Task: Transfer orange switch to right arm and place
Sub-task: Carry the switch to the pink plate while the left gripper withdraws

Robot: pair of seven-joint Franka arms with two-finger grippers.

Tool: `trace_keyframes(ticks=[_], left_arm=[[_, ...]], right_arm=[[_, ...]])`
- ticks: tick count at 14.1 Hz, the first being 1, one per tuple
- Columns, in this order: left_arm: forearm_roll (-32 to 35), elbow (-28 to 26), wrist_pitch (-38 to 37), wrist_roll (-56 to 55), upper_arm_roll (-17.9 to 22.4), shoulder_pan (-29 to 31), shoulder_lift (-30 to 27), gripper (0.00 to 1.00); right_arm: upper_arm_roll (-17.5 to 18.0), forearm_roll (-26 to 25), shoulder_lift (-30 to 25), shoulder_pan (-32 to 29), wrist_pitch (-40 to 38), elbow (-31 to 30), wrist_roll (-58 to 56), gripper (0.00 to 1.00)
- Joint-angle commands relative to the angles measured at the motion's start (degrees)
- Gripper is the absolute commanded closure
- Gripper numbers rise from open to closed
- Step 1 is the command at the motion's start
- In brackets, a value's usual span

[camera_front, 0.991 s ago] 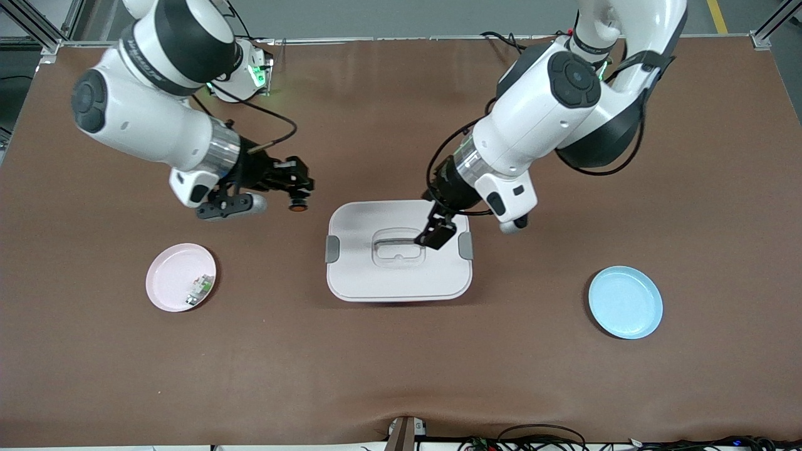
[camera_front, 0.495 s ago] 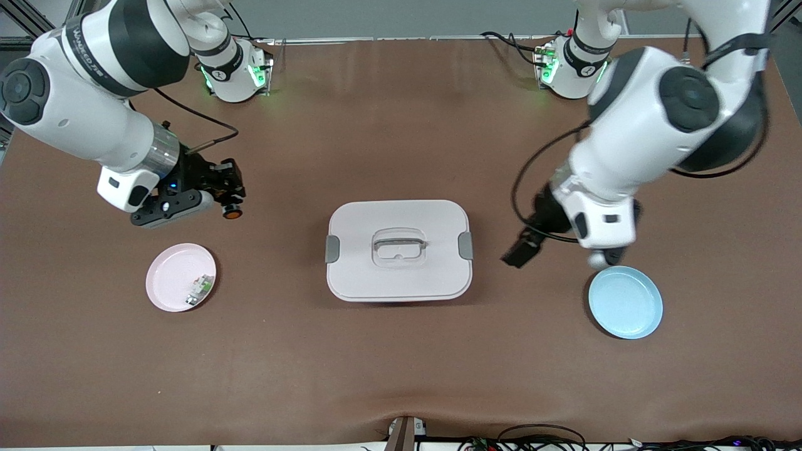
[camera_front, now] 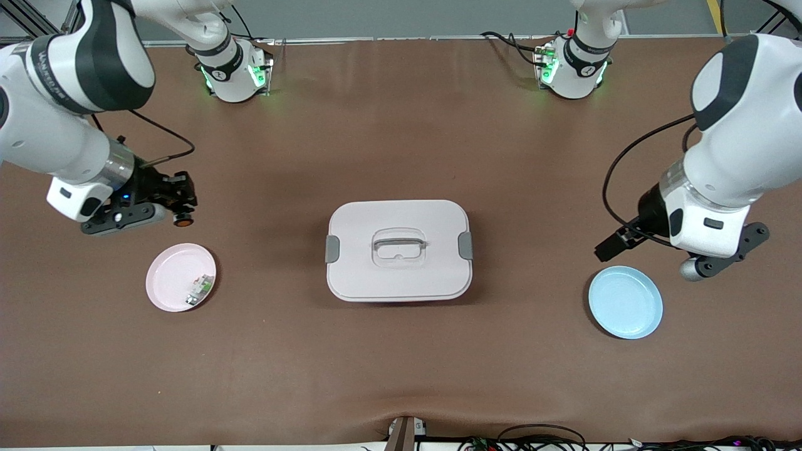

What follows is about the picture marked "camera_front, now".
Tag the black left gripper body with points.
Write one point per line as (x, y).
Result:
(650, 213)

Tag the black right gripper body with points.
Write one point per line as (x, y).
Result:
(148, 186)

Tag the orange and black push-button switch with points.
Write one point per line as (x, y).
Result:
(183, 220)

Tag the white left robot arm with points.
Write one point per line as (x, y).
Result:
(752, 125)

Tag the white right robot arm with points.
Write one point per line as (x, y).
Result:
(62, 62)

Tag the light blue round plate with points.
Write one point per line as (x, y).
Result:
(626, 304)

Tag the pink round plate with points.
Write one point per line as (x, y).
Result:
(169, 275)

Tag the small green electrical component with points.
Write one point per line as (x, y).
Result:
(199, 289)

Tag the white lidded storage box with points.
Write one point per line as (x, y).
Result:
(401, 275)

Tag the metal table edge bracket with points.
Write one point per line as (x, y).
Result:
(401, 435)

